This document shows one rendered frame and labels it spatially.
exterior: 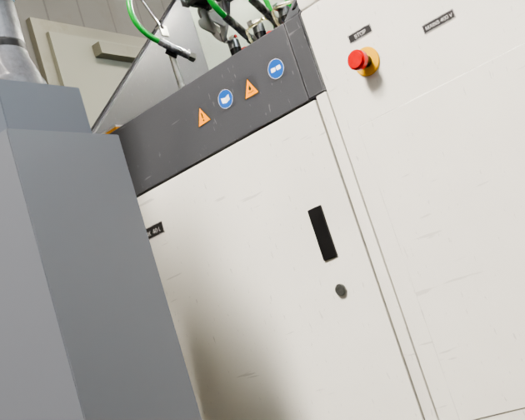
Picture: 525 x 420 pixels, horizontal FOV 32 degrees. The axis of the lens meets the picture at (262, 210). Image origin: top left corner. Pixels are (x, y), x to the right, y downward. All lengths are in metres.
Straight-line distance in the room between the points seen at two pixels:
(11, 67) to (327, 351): 0.75
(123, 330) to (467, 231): 0.58
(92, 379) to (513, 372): 0.67
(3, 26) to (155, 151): 0.49
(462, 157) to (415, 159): 0.09
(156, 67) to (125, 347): 1.15
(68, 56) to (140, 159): 2.31
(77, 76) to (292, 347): 2.69
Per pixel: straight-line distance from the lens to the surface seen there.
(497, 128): 1.50
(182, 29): 2.57
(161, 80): 2.41
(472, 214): 1.52
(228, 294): 1.83
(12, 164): 1.41
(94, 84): 4.28
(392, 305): 1.61
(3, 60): 1.58
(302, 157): 1.69
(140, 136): 1.98
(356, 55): 1.59
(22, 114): 1.50
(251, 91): 1.77
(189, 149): 1.88
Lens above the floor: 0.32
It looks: 10 degrees up
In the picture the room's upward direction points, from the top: 18 degrees counter-clockwise
